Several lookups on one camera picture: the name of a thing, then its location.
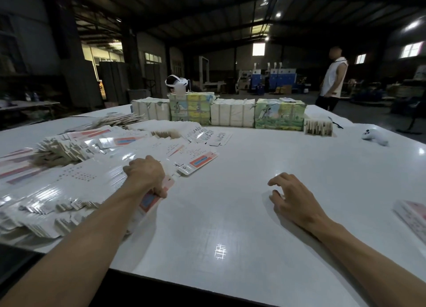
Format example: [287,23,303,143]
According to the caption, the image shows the person's right hand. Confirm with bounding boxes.
[268,172,331,239]

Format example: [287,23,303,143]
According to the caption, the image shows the person's left hand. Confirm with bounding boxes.
[123,156,168,199]

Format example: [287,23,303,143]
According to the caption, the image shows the pile of carton blanks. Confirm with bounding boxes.
[0,120,233,251]

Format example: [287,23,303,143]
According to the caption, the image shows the person's right forearm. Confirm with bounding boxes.
[312,217,426,307]

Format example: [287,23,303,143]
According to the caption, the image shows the person's left forearm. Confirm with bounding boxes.
[0,184,157,307]

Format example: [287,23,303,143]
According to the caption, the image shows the pile of grey flat sheets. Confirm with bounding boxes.
[80,112,144,131]

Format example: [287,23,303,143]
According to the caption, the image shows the row of white cartons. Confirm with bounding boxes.
[131,97,171,121]
[211,98,256,128]

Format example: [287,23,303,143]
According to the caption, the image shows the small beige card stack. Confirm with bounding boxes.
[304,119,334,137]

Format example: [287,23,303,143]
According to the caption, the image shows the grey crate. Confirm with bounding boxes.
[128,88,151,102]

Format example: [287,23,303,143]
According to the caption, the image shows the green yellow carton bundle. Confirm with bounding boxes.
[168,92,216,125]

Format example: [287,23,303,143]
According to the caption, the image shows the green printed carton bundle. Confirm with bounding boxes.
[254,98,306,131]

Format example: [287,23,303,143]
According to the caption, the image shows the dark grey cabinet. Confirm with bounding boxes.
[99,60,130,106]

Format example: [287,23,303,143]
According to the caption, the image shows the white headset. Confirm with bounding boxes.
[165,75,189,90]

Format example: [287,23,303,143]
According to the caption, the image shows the small white object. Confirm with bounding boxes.
[361,127,389,146]

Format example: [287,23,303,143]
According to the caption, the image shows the blue machine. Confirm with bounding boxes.
[251,63,297,94]

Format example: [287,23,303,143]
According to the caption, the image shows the grey side table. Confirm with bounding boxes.
[0,94,61,128]

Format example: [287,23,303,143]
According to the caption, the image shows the blue bins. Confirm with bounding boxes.
[390,96,426,116]

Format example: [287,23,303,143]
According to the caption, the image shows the black floor stand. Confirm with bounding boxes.
[397,84,426,134]

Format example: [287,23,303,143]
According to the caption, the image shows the double wall window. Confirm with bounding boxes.
[399,41,424,59]

